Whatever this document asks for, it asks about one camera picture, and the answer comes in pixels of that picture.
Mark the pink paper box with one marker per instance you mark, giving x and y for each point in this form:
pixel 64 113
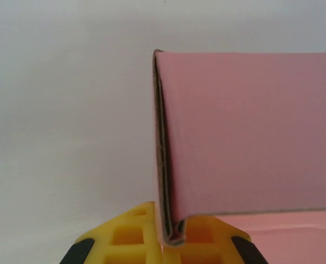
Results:
pixel 248 123

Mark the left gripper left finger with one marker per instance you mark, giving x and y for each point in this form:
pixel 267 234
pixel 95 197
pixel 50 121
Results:
pixel 149 242

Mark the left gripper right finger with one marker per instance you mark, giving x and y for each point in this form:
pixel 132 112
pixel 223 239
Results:
pixel 223 243

